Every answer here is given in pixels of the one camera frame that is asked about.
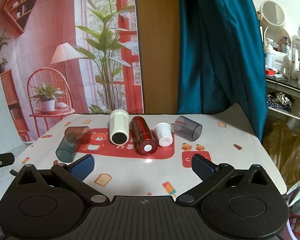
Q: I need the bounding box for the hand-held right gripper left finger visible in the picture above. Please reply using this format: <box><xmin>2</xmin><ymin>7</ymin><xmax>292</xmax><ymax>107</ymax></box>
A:
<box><xmin>16</xmin><ymin>154</ymin><xmax>110</xmax><ymax>205</ymax></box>

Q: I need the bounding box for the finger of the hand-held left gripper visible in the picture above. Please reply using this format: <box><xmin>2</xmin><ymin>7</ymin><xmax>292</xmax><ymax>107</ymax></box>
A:
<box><xmin>0</xmin><ymin>152</ymin><xmax>15</xmax><ymax>179</ymax></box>

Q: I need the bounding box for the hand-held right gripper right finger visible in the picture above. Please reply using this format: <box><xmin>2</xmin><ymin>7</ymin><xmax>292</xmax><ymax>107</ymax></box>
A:
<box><xmin>175</xmin><ymin>154</ymin><xmax>270</xmax><ymax>205</ymax></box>

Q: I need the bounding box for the blue-grey transparent cup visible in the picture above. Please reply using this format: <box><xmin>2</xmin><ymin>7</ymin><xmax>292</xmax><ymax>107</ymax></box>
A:
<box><xmin>55</xmin><ymin>134</ymin><xmax>79</xmax><ymax>162</ymax></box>

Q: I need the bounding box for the brown transparent cup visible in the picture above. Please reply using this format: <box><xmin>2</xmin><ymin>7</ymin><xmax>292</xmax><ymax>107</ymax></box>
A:
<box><xmin>64</xmin><ymin>126</ymin><xmax>92</xmax><ymax>145</ymax></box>

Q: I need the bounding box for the grey transparent cup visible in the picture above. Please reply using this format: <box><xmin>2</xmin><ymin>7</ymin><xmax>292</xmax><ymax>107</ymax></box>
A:
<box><xmin>173</xmin><ymin>116</ymin><xmax>203</xmax><ymax>141</ymax></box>

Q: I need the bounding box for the small white cup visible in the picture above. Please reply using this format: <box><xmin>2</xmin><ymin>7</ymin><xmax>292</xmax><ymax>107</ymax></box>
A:
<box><xmin>153</xmin><ymin>122</ymin><xmax>173</xmax><ymax>147</ymax></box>

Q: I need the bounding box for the white cup with black base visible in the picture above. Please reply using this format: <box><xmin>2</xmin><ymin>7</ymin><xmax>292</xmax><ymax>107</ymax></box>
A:
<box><xmin>109</xmin><ymin>109</ymin><xmax>130</xmax><ymax>145</ymax></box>

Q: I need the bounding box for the red glossy cup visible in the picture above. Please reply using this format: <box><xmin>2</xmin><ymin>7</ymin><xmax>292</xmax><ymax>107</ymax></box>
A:
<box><xmin>130</xmin><ymin>116</ymin><xmax>158</xmax><ymax>155</ymax></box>

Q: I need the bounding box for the printed bear tablecloth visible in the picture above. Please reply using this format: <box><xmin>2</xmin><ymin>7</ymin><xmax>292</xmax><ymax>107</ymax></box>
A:
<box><xmin>9</xmin><ymin>102</ymin><xmax>288</xmax><ymax>203</ymax></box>

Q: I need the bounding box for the yellow plastic bag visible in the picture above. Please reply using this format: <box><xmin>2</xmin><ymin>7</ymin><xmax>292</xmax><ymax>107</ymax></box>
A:
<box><xmin>262</xmin><ymin>119</ymin><xmax>300</xmax><ymax>188</ymax></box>

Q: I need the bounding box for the red packet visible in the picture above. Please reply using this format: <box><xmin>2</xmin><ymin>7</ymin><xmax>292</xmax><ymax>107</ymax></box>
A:
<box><xmin>288</xmin><ymin>214</ymin><xmax>300</xmax><ymax>240</ymax></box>

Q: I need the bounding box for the teal curtain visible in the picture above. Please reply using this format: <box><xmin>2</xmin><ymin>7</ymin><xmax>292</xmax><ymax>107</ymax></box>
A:
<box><xmin>176</xmin><ymin>0</ymin><xmax>269</xmax><ymax>143</ymax></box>

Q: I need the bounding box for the white shelf cart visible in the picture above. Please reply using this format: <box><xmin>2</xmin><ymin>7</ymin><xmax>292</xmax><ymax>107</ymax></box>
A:
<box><xmin>265</xmin><ymin>75</ymin><xmax>300</xmax><ymax>132</ymax></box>

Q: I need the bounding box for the white pump bottle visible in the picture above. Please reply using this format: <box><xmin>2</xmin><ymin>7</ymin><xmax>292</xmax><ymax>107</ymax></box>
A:
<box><xmin>263</xmin><ymin>39</ymin><xmax>274</xmax><ymax>67</ymax></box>

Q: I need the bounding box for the wooden panel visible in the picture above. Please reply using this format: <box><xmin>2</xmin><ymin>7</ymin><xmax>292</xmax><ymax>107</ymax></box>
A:
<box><xmin>134</xmin><ymin>0</ymin><xmax>181</xmax><ymax>114</ymax></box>

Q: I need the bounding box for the round white vanity mirror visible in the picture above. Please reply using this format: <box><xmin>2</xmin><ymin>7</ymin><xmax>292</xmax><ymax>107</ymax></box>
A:
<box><xmin>259</xmin><ymin>0</ymin><xmax>292</xmax><ymax>55</ymax></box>

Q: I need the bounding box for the white wire basket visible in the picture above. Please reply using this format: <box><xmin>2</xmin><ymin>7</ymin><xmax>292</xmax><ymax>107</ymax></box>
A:
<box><xmin>266</xmin><ymin>90</ymin><xmax>300</xmax><ymax>119</ymax></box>

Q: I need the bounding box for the printed room wall tapestry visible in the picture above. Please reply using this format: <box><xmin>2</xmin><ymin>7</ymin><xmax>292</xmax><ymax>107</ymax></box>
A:
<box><xmin>0</xmin><ymin>0</ymin><xmax>144</xmax><ymax>143</ymax></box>

